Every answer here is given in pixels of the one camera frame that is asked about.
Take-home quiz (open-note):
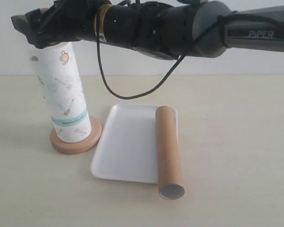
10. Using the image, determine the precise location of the brown cardboard tube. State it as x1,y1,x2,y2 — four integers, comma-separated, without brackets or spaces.
155,106,185,200

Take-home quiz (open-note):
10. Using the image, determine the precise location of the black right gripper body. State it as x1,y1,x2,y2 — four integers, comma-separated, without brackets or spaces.
36,0,102,45

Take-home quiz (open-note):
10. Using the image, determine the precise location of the white rectangular plastic tray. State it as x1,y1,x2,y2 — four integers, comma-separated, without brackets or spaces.
90,103,178,184

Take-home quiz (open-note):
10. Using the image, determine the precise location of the printed white paper towel roll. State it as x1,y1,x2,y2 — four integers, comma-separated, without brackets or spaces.
28,42,92,143

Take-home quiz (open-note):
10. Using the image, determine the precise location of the black cable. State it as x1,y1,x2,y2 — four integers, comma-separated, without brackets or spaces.
95,10,238,100

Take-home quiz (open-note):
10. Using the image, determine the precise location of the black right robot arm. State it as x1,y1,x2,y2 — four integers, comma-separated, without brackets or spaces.
25,0,284,61

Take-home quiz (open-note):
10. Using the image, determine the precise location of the wooden paper towel holder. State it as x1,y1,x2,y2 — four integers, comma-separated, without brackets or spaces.
37,8,102,156

